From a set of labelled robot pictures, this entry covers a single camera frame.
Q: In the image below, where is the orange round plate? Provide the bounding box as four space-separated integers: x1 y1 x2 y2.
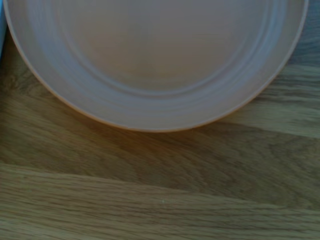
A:
2 0 310 133

